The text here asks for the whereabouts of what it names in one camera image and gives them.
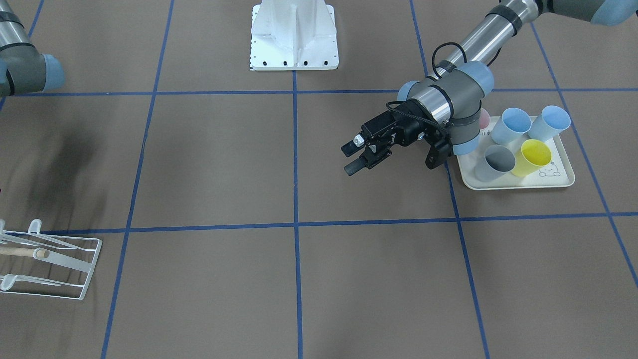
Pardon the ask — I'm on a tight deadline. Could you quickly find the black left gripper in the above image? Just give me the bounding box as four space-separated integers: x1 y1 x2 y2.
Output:
341 100 439 177

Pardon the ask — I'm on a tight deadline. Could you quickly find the yellow cup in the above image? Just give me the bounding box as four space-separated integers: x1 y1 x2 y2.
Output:
511 139 552 178

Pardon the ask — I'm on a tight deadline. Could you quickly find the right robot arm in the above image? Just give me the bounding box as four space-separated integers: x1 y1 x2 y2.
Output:
0 0 66 97

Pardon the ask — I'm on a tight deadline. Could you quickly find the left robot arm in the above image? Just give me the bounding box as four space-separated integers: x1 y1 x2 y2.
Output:
341 0 637 176

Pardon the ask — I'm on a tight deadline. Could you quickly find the pink cup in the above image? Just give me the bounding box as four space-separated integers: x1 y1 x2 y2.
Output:
479 108 491 136

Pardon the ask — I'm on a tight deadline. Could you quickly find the grey cup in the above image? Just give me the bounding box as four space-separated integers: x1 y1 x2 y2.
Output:
474 145 516 182

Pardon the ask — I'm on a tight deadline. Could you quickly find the light blue cup near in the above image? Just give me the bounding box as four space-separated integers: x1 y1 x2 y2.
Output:
490 108 532 146

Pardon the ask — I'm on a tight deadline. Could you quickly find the light blue cup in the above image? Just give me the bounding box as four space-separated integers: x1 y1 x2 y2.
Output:
528 105 572 142
490 108 532 146

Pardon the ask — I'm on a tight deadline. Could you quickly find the light blue cup far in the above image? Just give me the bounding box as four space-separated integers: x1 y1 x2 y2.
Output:
528 105 572 142

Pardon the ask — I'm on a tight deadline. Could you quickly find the cream plastic tray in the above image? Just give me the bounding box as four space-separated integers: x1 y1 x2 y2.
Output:
456 116 575 191

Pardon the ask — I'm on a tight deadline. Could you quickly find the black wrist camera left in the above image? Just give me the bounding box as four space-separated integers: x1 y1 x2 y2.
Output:
425 138 453 170

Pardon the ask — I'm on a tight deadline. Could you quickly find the white pedestal column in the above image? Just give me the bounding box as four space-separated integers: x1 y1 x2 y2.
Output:
249 0 339 71

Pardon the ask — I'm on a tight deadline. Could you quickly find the white wire cup rack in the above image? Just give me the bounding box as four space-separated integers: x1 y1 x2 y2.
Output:
0 219 104 300

